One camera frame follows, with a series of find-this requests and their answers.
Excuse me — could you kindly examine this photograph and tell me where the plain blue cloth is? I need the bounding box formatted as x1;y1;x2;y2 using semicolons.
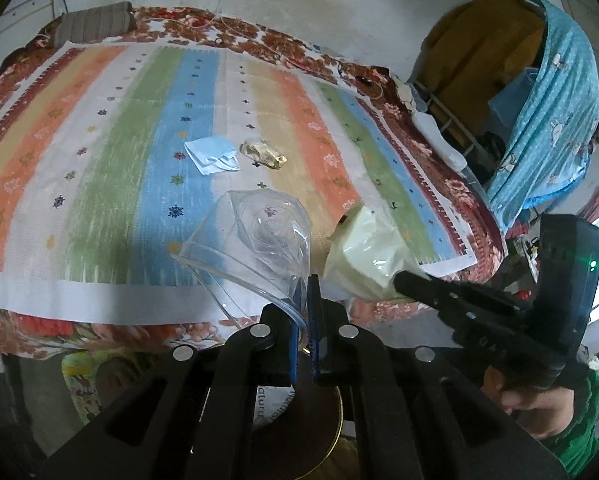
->
487;67;537;126

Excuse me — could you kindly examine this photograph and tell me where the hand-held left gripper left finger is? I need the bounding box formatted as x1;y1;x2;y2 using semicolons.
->
39;275;310;480

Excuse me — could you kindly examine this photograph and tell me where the yellow floral cloth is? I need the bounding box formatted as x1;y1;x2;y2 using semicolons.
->
62;347;180;423

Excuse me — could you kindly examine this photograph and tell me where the pale blue face mask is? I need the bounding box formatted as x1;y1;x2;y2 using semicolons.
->
183;136;241;177

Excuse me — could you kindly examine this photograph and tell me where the crumpled yellowish wrapper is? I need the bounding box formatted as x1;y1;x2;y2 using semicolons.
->
239;138;290;171

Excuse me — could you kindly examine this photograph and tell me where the red floral blanket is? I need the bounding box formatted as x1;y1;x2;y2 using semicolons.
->
0;6;507;361

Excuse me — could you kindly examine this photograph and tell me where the brown striped pillow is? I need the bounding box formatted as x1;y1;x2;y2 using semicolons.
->
54;2;135;48

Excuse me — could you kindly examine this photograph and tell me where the striped colourful mat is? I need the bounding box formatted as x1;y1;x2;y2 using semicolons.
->
0;40;477;326

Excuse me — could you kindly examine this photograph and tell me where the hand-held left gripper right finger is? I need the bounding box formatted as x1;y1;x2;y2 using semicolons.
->
307;275;570;480

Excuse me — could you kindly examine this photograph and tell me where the white cloth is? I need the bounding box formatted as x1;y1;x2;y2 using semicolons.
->
414;110;469;171

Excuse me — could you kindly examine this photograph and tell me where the blue printed hanging cloth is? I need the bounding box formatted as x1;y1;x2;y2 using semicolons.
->
484;0;599;231

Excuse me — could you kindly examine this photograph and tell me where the white power strip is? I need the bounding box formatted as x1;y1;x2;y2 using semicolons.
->
397;82;423;111

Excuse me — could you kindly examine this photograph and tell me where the metal rack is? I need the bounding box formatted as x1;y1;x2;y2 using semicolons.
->
412;77;495;161

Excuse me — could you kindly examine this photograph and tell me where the green sleeve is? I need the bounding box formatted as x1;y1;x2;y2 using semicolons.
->
544;360;599;478

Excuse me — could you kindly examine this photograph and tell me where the clear plastic container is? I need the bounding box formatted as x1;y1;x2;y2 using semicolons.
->
172;190;313;321

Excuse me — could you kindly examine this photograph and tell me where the mustard yellow cloth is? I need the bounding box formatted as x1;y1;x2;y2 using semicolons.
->
422;0;547;141

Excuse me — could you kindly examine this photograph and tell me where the person's right hand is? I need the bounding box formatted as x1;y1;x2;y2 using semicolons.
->
482;367;580;441

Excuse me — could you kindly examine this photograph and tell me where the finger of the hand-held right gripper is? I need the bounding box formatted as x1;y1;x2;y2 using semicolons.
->
395;285;474;323
393;269;529;312

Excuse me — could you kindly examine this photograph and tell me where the cream plastic bag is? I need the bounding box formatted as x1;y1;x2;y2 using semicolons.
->
323;202;427;303

